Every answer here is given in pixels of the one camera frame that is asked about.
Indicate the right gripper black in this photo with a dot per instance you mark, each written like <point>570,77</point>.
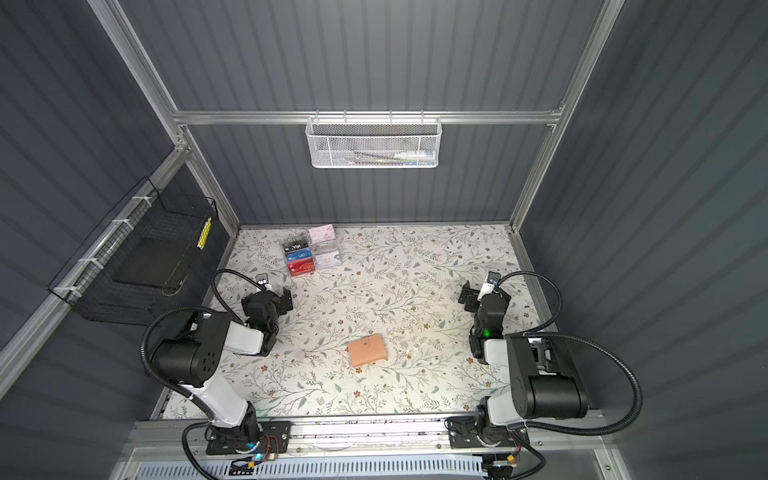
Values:
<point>471,295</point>

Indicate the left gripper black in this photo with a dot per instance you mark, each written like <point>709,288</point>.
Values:
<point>281,301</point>

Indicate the clear acrylic card display stand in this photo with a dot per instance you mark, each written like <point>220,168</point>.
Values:
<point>315,248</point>

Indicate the pink leather card wallet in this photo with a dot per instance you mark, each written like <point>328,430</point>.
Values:
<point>367,350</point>

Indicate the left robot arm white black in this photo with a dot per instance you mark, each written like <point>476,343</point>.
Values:
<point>188,364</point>

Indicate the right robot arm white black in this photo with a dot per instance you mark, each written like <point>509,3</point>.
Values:
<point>543,381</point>

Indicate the blue VIP card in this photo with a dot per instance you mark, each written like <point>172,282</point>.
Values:
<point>298,255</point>

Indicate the black VIP card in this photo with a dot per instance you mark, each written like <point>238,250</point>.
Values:
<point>294,245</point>

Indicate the white VIP diamond card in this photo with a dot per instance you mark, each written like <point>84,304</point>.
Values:
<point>327,260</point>

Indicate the pink VIP card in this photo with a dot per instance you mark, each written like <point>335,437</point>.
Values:
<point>321,234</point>

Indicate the yellow tag on basket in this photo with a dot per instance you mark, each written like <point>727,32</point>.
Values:
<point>204,233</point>

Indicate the black pad in basket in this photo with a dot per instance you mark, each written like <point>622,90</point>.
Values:
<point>157,264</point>

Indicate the pens in white basket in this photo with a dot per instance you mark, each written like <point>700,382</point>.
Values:
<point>410,157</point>

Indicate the white vented panel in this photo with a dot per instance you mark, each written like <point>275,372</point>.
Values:
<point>371,467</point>

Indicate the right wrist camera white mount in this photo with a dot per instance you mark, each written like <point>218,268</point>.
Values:
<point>490,284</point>

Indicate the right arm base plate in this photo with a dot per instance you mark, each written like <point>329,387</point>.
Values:
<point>468,432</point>

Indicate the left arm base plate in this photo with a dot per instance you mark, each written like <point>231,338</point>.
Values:
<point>269,437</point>

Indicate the black wire basket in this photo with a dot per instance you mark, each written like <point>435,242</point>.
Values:
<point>170,214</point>

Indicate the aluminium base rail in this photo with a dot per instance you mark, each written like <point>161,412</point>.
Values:
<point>324,436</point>

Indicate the white wire mesh basket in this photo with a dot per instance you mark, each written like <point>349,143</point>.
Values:
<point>331,143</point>

